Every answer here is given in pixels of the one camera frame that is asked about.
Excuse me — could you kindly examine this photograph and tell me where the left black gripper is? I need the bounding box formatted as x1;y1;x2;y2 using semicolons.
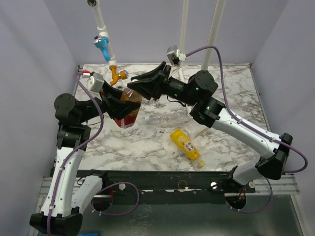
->
79;80;140;122

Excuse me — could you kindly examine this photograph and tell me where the red gold labelled bottle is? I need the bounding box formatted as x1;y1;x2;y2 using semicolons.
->
115;88;142;128

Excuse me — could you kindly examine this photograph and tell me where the large clear plastic bottle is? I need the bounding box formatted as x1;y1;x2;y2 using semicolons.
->
181;119;208;140

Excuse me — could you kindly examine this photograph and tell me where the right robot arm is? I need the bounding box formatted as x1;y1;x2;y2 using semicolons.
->
127;62;293;193

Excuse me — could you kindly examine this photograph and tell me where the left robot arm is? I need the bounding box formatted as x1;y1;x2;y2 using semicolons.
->
30;83;140;236

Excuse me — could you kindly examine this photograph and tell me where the small clear plastic bottle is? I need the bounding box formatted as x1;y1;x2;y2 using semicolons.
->
144;114;189;126

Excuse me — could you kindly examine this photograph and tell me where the yellow labelled bottle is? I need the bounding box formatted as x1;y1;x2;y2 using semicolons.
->
170;129;205;168

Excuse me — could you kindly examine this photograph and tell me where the orange plastic faucet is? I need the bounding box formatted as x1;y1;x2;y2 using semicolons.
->
109;65;128;86

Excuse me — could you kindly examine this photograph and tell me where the blue plastic faucet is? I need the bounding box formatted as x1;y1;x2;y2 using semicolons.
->
93;35;111;61

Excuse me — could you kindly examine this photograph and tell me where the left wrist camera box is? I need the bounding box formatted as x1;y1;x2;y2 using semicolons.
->
87;72;105;93

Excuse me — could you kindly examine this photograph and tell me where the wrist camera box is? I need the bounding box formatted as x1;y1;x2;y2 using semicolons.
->
87;72;105;93
166;45;187;66

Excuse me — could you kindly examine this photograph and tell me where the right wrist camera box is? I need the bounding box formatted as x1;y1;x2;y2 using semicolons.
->
166;45;187;66

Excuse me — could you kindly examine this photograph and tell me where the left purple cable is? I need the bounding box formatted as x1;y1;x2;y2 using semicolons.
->
46;71;140;236

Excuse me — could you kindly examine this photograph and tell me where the purple cable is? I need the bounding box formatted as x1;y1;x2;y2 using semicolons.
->
46;71;140;236
186;46;308;214

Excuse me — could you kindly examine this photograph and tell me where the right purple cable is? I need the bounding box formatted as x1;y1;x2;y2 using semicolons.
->
186;46;308;214

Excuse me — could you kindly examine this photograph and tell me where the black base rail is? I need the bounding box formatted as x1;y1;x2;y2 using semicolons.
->
77;170;255;205

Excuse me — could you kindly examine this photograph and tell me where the white pvc pipe frame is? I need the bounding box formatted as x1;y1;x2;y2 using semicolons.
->
86;0;227;114

